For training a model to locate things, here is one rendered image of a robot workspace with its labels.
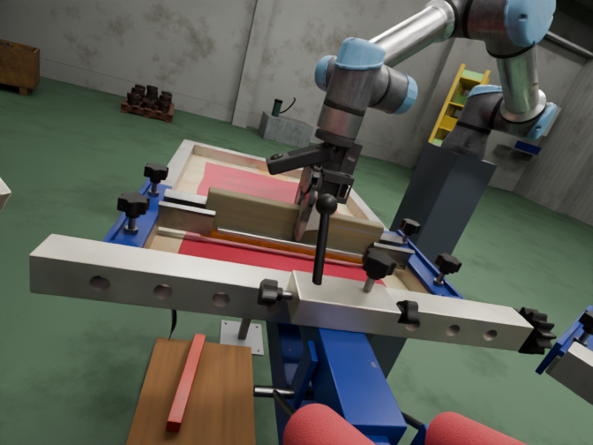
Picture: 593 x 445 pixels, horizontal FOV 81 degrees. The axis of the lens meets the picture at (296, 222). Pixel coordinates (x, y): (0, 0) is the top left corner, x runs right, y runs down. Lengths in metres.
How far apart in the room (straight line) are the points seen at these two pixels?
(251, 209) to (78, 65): 7.43
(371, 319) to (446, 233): 1.00
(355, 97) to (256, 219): 0.28
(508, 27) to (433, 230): 0.68
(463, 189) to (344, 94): 0.82
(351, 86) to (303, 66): 7.37
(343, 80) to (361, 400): 0.46
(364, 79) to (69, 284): 0.50
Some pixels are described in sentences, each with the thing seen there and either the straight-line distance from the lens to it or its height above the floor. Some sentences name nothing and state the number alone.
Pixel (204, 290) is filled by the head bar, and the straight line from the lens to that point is 0.44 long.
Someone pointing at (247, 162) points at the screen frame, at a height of 0.97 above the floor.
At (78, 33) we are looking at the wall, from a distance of 7.94.
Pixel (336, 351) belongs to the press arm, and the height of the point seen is 1.04.
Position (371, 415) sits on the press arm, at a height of 1.04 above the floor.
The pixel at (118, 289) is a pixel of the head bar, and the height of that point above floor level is 1.01.
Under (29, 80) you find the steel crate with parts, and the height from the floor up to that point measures 0.21.
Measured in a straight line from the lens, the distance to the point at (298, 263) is 0.69.
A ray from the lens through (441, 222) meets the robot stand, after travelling 1.35.
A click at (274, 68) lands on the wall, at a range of 7.83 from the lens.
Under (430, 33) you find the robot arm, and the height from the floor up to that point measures 1.45.
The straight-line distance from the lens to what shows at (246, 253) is 0.67.
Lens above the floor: 1.28
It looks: 22 degrees down
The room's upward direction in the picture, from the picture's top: 17 degrees clockwise
